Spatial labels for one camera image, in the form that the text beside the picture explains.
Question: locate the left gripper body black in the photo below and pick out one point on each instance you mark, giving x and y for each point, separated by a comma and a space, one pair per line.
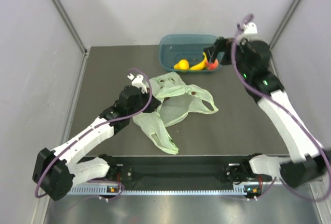
144, 99

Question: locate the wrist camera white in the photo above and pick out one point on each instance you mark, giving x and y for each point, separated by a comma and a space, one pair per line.
246, 31
139, 81

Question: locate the left aluminium frame post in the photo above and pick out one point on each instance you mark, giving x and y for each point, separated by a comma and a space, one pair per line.
69, 25

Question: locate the yellow lemon fruit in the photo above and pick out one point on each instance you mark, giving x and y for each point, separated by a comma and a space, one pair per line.
183, 64

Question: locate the orange peach fruit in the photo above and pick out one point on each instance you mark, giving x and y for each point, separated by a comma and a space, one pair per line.
212, 65

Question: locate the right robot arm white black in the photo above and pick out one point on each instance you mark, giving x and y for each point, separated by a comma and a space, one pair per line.
308, 159

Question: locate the aluminium frame post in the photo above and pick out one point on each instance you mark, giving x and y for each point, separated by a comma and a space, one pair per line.
69, 25
294, 4

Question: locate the light green plastic bag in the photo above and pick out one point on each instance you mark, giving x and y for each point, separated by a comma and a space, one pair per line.
177, 101

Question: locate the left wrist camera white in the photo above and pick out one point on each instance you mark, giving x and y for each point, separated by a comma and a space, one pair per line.
139, 81

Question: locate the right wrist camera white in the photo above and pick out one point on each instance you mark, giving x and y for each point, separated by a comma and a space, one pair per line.
246, 31

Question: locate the right aluminium frame post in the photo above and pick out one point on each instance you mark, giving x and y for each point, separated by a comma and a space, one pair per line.
294, 4

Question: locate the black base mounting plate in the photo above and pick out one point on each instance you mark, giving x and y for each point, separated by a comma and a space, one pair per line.
175, 173

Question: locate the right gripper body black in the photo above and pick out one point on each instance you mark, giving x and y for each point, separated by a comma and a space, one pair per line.
225, 45

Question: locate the yellow banana fruit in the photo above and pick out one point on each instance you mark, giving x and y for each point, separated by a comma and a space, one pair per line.
201, 65

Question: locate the teal plastic container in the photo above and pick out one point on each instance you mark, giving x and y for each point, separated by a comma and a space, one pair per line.
174, 47

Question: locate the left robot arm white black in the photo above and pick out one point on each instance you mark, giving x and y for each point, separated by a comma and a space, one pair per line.
57, 170

